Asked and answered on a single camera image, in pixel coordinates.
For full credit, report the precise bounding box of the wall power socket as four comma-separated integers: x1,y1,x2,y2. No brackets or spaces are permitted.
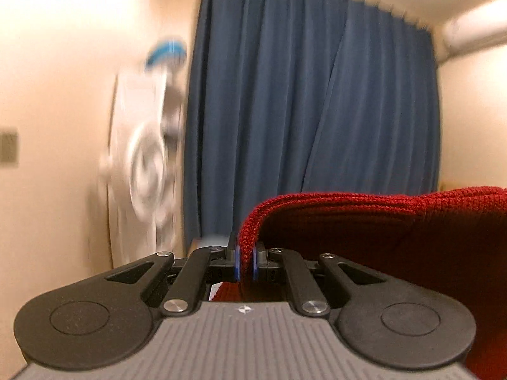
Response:
0,130,19,167

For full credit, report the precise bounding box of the red knit sweater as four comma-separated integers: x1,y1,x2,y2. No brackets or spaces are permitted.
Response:
216,187,506,379

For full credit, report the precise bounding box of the white air conditioner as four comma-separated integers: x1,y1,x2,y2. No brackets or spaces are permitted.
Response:
441,0,507,58

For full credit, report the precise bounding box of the dark blue curtain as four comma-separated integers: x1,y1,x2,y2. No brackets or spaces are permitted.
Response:
183,0,441,241

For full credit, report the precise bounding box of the white standing fan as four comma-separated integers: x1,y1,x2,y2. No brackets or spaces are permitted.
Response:
100,38,187,267

